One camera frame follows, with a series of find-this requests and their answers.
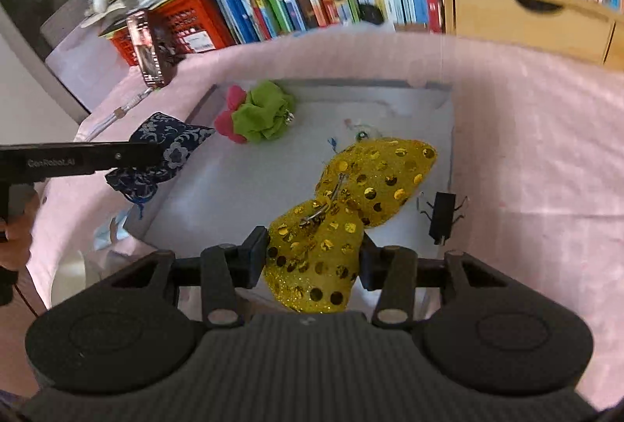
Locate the blue mask packet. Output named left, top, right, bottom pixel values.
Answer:
left=93, top=210, right=130, bottom=251

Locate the person's left hand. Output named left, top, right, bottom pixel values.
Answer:
left=0, top=193, right=40, bottom=271

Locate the black hair claw clip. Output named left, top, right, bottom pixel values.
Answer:
left=417, top=192, right=468, bottom=246

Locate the grey shallow box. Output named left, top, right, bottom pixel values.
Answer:
left=126, top=80, right=454, bottom=258

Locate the pink green fabric flower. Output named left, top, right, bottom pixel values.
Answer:
left=214, top=81, right=296, bottom=144

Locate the smartphone on stand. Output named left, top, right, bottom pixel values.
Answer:
left=127, top=10, right=172, bottom=89

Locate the pink tablecloth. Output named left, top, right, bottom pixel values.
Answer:
left=26, top=23, right=624, bottom=411

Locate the red plastic crate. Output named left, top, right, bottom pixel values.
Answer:
left=108, top=0, right=236, bottom=67

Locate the wooden drawer box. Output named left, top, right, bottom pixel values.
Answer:
left=443, top=0, right=623, bottom=71

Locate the braided white cable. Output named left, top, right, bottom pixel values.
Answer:
left=77, top=87, right=154, bottom=143

